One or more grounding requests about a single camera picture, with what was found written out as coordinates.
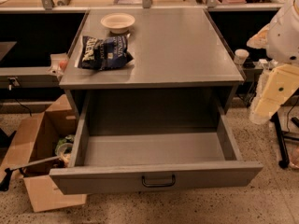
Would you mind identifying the clear plastic bag with fruit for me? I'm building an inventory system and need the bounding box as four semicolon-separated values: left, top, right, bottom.
48;53;68;77

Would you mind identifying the black stand leg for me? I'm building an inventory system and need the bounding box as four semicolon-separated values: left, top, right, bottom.
271;113;290;169

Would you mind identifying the blue chip bag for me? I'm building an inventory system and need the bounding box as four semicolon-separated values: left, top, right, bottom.
78;35;133;71

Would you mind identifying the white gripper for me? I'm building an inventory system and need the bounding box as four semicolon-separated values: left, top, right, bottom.
246;23;299;125

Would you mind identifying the long grabber tool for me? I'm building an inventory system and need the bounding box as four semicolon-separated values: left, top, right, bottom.
0;155;62;192

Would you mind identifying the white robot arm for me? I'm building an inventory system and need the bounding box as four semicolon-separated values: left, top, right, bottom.
247;0;299;124

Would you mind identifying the brown cardboard box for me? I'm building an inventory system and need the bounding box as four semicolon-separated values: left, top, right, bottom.
0;94;87;212

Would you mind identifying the white paper bowl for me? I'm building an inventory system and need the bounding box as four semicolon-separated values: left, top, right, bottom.
101;13;135;34

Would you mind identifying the grey cabinet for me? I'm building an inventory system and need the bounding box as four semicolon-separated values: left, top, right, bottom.
60;7;244;91

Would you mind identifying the black drawer handle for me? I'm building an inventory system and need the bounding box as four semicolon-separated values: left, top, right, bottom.
141;175;176;189

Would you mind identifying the tape roll in box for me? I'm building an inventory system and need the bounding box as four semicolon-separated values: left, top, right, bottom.
55;134;75;167

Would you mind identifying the open grey top drawer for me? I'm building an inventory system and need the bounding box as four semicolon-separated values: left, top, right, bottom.
50;88;263;194

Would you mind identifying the white cup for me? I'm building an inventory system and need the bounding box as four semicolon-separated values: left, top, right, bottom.
234;49;249;65

